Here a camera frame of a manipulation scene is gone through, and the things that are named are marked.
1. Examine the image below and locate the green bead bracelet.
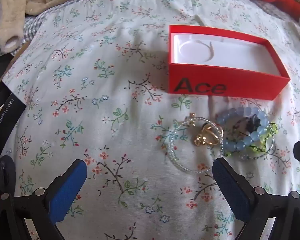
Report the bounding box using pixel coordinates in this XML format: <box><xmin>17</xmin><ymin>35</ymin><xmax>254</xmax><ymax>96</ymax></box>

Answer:
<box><xmin>225</xmin><ymin>122</ymin><xmax>278</xmax><ymax>158</ymax></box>

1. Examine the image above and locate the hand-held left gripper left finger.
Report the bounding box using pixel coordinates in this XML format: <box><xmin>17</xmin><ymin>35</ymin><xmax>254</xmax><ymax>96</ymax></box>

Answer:
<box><xmin>0</xmin><ymin>159</ymin><xmax>88</xmax><ymax>240</ymax></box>

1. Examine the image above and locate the black phone box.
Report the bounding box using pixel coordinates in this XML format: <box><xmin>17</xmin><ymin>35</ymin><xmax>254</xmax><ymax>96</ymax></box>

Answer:
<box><xmin>0</xmin><ymin>80</ymin><xmax>27</xmax><ymax>178</ymax></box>

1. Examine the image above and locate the floral bed sheet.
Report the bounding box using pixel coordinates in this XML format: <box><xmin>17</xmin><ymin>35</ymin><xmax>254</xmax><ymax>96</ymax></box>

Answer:
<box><xmin>1</xmin><ymin>0</ymin><xmax>300</xmax><ymax>240</ymax></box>

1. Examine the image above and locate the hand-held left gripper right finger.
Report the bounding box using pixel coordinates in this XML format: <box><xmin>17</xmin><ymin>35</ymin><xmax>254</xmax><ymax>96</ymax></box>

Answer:
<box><xmin>212</xmin><ymin>157</ymin><xmax>300</xmax><ymax>240</ymax></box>

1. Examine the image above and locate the multicoloured seed bead bracelet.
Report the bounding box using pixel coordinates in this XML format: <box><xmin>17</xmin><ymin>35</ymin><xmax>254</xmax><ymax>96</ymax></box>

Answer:
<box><xmin>221</xmin><ymin>120</ymin><xmax>276</xmax><ymax>160</ymax></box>

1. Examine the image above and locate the red cardboard box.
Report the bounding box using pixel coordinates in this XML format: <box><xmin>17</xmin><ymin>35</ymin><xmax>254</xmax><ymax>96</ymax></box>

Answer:
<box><xmin>168</xmin><ymin>24</ymin><xmax>291</xmax><ymax>101</ymax></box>

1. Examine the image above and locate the black hair claw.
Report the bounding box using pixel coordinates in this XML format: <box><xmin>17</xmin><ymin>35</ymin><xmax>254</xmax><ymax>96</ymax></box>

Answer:
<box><xmin>236</xmin><ymin>115</ymin><xmax>260</xmax><ymax>133</ymax></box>

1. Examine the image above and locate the clear bead bracelet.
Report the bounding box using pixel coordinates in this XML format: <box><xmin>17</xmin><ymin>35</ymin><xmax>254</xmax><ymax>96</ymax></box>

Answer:
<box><xmin>168</xmin><ymin>116</ymin><xmax>224</xmax><ymax>174</ymax></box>

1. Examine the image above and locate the blue bead bracelet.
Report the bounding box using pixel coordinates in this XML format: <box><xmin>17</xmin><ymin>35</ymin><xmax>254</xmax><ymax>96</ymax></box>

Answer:
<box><xmin>216</xmin><ymin>106</ymin><xmax>270</xmax><ymax>153</ymax></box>

